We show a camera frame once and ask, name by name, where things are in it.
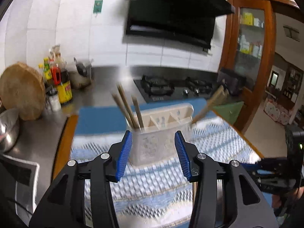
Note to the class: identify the steel basin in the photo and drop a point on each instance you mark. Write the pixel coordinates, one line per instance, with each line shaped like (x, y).
(9, 129)

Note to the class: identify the green cabinet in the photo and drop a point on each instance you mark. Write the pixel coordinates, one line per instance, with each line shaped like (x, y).
(229, 112)

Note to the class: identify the black range hood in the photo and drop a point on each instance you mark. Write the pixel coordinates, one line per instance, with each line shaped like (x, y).
(186, 21)

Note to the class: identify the round wooden cutting board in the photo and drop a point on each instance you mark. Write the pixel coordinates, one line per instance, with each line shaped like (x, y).
(22, 87)

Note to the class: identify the wooden door frame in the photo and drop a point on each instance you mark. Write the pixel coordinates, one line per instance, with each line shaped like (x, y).
(248, 50)

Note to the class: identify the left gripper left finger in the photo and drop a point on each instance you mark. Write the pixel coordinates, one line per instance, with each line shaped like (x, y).
(110, 166)

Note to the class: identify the black gas stove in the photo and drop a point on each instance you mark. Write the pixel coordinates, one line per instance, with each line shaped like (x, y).
(155, 89)

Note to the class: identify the black appliance box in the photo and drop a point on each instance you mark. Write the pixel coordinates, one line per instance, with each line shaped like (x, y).
(231, 81)

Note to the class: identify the blue patterned table cloth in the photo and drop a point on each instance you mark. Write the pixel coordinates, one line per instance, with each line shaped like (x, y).
(155, 195)

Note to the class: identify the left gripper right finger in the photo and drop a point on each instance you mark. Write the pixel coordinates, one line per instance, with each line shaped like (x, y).
(194, 164)

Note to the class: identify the right hand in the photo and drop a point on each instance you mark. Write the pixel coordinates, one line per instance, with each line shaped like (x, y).
(294, 195)

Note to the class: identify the wooden chopstick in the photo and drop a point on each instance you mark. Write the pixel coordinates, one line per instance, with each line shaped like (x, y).
(121, 91)
(121, 106)
(194, 190)
(138, 112)
(217, 98)

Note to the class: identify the steel pot with lid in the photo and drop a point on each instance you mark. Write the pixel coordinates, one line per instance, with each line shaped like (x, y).
(80, 73)

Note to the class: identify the wooden chopstick on cloth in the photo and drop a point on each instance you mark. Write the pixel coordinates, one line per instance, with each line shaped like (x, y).
(194, 190)

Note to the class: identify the wooden chopstick in holder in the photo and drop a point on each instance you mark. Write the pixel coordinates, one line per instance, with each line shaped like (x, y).
(138, 112)
(121, 91)

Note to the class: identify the white plastic utensil holder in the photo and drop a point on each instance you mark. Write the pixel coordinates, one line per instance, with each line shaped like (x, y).
(155, 141)

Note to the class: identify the small white jar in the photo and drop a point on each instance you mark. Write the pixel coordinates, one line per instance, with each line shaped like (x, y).
(54, 100)

